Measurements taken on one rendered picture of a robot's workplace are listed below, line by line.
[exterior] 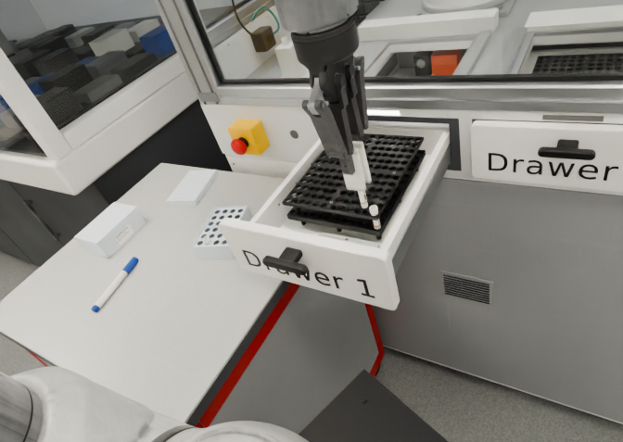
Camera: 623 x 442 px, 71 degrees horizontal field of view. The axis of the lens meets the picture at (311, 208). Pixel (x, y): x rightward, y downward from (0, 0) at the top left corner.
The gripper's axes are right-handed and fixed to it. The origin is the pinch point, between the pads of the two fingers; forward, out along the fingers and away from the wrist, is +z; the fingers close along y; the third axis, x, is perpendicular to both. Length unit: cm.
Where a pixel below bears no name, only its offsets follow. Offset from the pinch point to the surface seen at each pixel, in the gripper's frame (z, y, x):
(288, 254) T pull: 7.6, -12.2, 6.5
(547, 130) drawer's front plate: 6.2, 21.3, -21.9
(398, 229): 9.3, -1.9, -6.0
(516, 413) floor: 99, 20, -21
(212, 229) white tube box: 19.3, -1.9, 36.5
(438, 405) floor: 99, 14, -1
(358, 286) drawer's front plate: 13.2, -10.8, -2.8
